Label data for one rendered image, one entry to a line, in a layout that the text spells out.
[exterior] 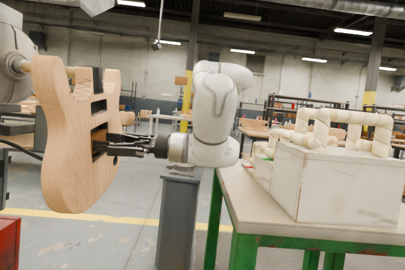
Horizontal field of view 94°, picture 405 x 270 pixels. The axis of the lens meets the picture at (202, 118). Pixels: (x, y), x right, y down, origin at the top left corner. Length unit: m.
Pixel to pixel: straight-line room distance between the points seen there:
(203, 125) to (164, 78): 11.47
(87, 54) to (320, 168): 13.42
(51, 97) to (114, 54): 12.50
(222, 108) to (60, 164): 0.38
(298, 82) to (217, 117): 12.95
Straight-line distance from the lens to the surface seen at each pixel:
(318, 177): 0.55
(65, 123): 0.51
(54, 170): 0.53
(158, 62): 12.14
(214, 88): 0.43
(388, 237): 0.69
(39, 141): 1.06
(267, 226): 0.53
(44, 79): 0.49
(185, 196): 1.39
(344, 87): 14.98
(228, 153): 0.55
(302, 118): 0.61
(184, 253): 1.59
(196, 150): 0.53
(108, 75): 0.75
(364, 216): 0.66
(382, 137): 0.66
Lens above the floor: 1.18
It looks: 3 degrees down
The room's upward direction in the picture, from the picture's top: 6 degrees clockwise
